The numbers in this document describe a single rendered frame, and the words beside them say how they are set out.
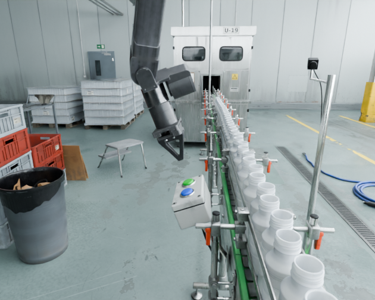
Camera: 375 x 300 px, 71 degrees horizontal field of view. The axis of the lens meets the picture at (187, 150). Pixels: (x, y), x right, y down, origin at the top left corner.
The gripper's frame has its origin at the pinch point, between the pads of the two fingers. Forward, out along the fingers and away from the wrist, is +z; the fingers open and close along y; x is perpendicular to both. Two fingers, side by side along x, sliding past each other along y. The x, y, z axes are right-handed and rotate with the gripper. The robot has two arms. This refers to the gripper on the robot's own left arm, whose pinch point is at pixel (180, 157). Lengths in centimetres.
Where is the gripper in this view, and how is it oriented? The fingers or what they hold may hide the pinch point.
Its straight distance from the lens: 68.6
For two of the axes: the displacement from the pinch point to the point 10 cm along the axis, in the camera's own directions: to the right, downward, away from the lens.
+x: -9.4, 3.2, 1.6
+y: 0.6, -3.0, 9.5
